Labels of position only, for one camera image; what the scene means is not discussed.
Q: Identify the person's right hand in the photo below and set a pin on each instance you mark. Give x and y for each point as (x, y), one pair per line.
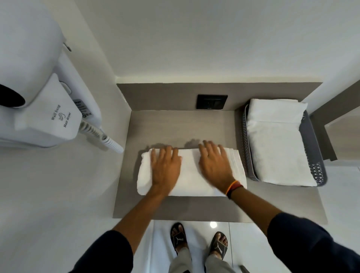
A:
(216, 168)

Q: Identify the person's left hand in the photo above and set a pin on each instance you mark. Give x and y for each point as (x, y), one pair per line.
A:
(165, 171)

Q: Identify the person's right little finger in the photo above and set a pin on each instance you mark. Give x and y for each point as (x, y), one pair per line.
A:
(223, 154)

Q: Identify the person's right thumb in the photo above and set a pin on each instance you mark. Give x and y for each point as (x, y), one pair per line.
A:
(201, 160)

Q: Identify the person's left little finger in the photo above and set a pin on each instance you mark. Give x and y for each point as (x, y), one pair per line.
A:
(153, 157)

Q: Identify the person's right middle finger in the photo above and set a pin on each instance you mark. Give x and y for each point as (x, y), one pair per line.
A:
(210, 149)

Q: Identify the person's left thumb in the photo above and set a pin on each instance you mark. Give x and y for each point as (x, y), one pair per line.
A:
(180, 164)

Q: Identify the person's left middle finger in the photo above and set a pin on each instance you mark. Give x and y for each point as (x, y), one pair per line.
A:
(169, 154)

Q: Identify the person's left forearm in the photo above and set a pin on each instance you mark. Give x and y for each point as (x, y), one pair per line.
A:
(140, 218)

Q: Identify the person's right forearm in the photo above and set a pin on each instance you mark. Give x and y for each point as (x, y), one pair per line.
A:
(254, 209)

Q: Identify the red orange thread wristband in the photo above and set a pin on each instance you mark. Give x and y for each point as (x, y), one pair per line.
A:
(233, 189)

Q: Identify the large white folded towel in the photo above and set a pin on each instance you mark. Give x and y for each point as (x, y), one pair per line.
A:
(278, 154)

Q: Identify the small white folded towel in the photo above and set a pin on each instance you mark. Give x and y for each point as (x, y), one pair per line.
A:
(275, 110)

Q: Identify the person's black left sandal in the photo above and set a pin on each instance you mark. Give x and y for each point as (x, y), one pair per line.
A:
(179, 237)

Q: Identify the person's black sandal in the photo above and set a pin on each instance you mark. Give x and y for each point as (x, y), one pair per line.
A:
(218, 246)
(179, 237)

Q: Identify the person's black right sandal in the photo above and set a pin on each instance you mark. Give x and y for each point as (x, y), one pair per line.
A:
(218, 246)

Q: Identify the grey plastic basket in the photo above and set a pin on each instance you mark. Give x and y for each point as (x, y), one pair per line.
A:
(312, 140)

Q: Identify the person's grey trousers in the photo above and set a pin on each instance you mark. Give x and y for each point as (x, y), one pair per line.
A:
(182, 264)

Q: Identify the person's dark left sleeve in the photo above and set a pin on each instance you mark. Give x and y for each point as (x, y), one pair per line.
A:
(108, 254)

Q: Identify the person's dark sleeve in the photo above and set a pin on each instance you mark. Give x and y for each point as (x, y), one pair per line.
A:
(312, 247)
(108, 254)

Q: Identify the person's dark right sleeve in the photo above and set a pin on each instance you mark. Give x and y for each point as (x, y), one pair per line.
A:
(312, 247)

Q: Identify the white hair dryer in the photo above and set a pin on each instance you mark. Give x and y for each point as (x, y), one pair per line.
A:
(28, 50)

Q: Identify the black wall socket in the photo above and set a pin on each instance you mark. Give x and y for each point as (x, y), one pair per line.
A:
(211, 101)

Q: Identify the white hair dryer wall holder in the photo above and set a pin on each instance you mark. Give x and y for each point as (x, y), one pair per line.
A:
(47, 121)

